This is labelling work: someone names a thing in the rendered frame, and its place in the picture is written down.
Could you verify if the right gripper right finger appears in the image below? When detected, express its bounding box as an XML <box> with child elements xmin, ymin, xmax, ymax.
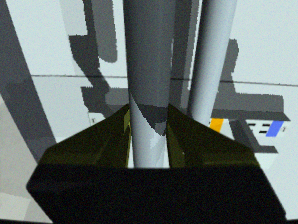
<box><xmin>166</xmin><ymin>103</ymin><xmax>261</xmax><ymax>168</ymax></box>

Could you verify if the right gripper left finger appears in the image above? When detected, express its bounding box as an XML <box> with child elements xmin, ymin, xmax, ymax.
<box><xmin>36</xmin><ymin>103</ymin><xmax>131</xmax><ymax>167</ymax></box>

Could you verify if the black wall panel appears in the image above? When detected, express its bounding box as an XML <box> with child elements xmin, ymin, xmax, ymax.
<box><xmin>0</xmin><ymin>0</ymin><xmax>298</xmax><ymax>220</ymax></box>

